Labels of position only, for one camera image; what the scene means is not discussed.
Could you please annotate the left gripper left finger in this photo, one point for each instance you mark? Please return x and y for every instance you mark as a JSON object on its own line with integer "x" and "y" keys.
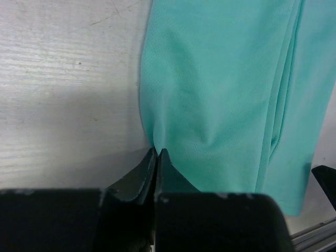
{"x": 116, "y": 218}

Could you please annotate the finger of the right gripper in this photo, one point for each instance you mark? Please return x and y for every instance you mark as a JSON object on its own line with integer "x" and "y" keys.
{"x": 326, "y": 177}

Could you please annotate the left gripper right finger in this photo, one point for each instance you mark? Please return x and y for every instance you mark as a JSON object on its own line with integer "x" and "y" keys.
{"x": 187, "y": 219}

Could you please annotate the teal t-shirt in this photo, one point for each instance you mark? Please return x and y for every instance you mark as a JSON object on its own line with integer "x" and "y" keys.
{"x": 237, "y": 92}

